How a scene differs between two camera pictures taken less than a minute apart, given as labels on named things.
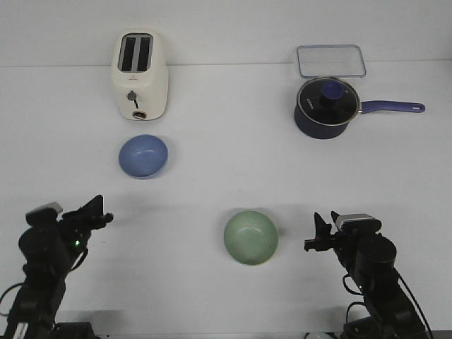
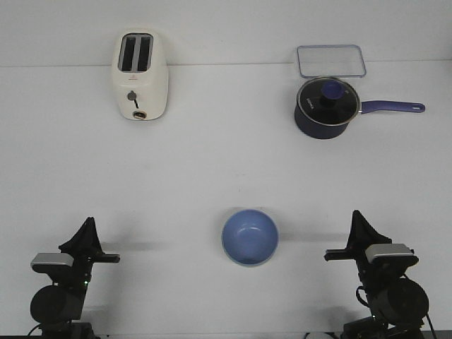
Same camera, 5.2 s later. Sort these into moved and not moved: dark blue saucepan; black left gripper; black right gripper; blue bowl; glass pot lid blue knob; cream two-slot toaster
Moved: blue bowl; black right gripper; black left gripper
Not moved: cream two-slot toaster; glass pot lid blue knob; dark blue saucepan
